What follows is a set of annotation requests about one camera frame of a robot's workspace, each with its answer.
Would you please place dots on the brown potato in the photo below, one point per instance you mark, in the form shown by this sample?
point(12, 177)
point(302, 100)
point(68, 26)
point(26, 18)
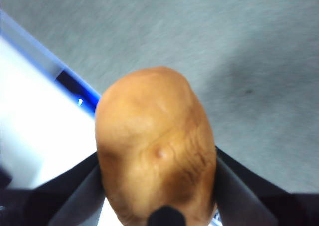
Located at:
point(154, 141)

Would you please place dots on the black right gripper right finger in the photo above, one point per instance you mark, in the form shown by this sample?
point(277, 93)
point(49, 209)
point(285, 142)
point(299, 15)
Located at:
point(249, 198)

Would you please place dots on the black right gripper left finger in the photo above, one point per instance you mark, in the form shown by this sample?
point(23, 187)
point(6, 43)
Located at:
point(62, 201)

